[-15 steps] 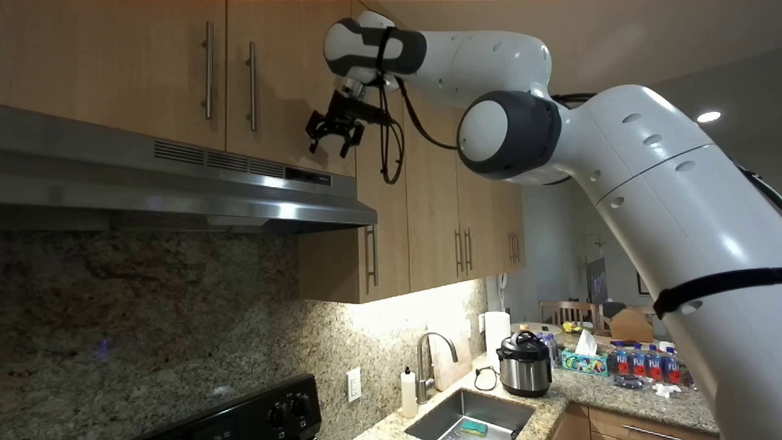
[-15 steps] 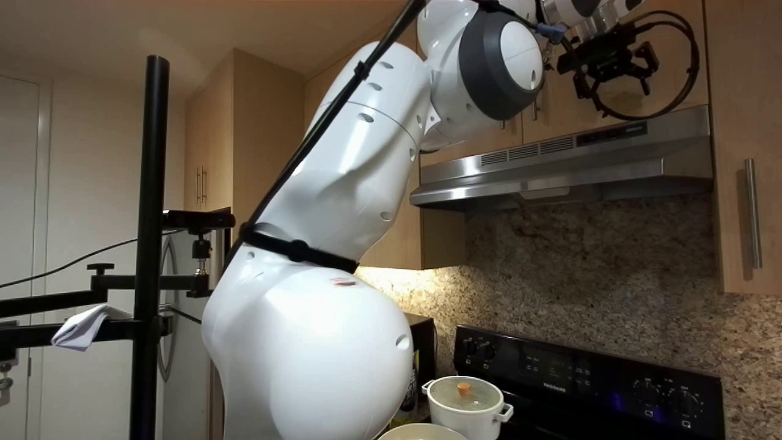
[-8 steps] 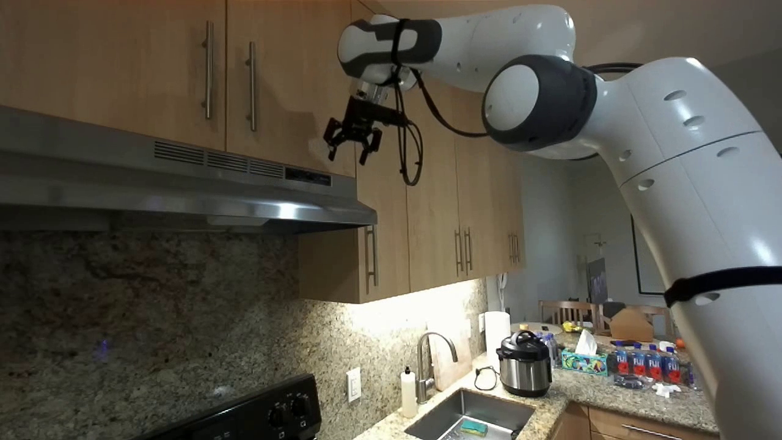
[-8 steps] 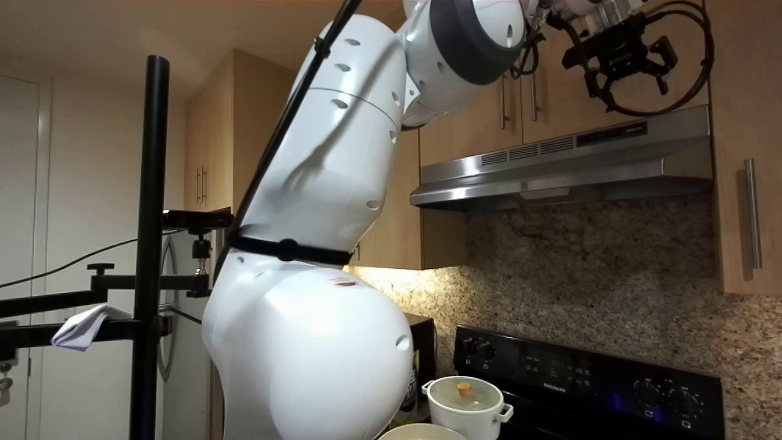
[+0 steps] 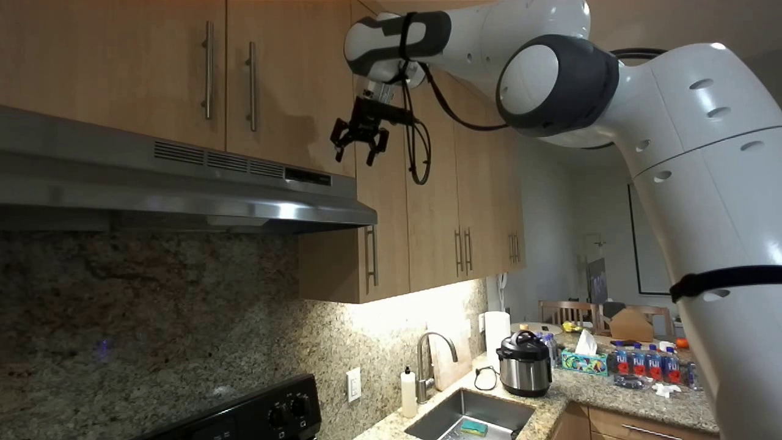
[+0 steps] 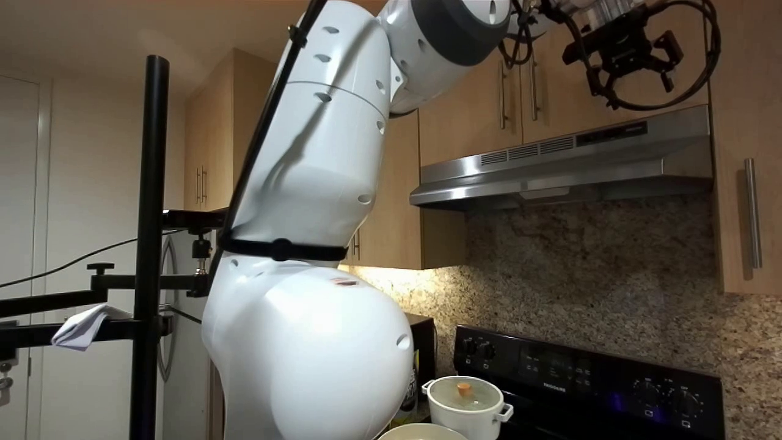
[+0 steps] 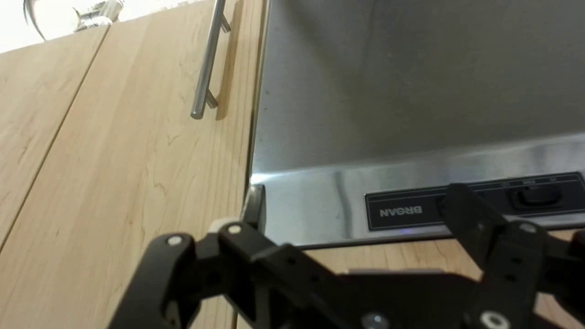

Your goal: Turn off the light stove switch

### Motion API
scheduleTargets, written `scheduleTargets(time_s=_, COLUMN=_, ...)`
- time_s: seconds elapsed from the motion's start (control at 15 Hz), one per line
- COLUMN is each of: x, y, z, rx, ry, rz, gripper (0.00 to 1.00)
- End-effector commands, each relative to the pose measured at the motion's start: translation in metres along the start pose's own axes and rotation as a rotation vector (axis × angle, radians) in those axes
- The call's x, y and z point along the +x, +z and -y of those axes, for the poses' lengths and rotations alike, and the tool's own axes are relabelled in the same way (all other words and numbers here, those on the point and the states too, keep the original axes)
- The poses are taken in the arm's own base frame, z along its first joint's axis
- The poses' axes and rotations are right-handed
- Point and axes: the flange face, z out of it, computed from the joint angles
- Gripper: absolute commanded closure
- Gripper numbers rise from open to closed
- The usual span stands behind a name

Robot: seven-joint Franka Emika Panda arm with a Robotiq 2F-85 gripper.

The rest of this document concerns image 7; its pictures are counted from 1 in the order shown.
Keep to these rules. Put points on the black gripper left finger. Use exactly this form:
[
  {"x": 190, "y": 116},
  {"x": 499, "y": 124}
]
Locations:
[{"x": 201, "y": 281}]

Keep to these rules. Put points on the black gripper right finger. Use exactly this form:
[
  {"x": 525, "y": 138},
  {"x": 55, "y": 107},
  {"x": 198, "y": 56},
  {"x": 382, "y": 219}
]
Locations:
[{"x": 505, "y": 275}]

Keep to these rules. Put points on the stainless steel range hood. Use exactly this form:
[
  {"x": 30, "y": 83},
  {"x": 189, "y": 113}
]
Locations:
[{"x": 395, "y": 93}]

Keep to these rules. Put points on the silver kitchen faucet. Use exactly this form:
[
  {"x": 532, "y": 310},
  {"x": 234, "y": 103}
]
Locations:
[{"x": 97, "y": 12}]

